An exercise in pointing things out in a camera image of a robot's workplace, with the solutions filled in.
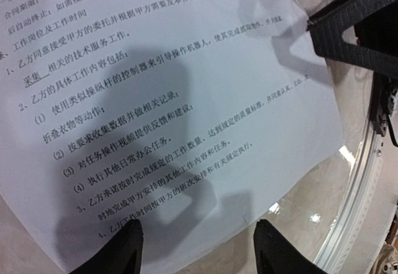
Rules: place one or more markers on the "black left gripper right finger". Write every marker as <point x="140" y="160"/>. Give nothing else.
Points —
<point x="275" y="254"/>

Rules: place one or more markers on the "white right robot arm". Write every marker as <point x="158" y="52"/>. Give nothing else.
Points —
<point x="383" y="100"/>

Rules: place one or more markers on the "white paper stack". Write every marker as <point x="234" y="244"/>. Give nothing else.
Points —
<point x="192" y="116"/>

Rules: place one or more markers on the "aluminium front rail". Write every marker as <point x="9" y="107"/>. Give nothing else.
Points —
<point x="345" y="229"/>

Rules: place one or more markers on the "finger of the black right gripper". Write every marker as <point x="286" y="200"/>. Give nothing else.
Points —
<point x="358" y="32"/>

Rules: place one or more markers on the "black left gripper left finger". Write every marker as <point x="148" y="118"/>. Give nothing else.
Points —
<point x="121" y="255"/>

